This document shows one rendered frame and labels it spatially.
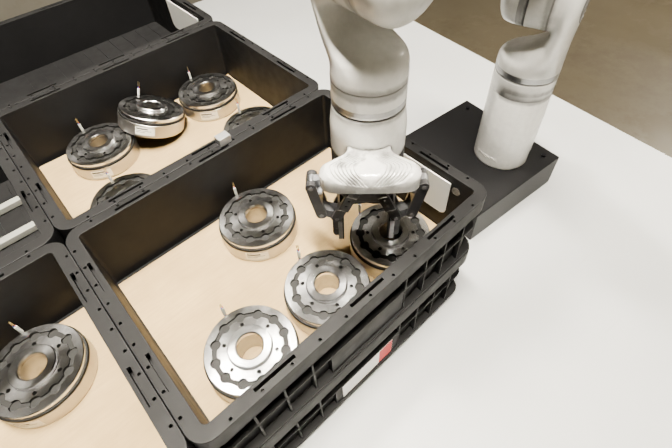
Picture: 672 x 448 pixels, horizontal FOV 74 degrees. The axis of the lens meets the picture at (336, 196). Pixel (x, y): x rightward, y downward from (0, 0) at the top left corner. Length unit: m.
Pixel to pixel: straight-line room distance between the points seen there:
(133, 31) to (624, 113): 2.02
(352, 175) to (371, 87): 0.08
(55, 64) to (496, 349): 0.99
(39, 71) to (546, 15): 0.94
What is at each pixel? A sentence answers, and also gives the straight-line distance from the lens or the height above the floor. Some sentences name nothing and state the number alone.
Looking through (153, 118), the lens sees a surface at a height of 0.89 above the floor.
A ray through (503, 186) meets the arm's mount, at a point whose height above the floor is 0.76.
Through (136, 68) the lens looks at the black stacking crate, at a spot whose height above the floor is 0.91.
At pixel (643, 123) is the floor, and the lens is 2.41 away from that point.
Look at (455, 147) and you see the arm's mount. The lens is 0.85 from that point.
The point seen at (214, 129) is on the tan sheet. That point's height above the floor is 0.83.
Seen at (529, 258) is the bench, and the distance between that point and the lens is 0.80.
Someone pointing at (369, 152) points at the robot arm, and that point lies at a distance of 0.42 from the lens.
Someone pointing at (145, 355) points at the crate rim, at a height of 0.93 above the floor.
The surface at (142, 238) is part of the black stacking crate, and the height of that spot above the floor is 0.87.
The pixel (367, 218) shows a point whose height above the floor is 0.86.
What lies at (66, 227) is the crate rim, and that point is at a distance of 0.60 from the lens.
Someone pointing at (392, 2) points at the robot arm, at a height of 1.19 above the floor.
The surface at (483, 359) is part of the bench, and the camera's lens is 0.70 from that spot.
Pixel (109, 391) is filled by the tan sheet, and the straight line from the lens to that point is 0.59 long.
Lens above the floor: 1.33
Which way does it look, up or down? 49 degrees down
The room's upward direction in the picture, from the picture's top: 4 degrees counter-clockwise
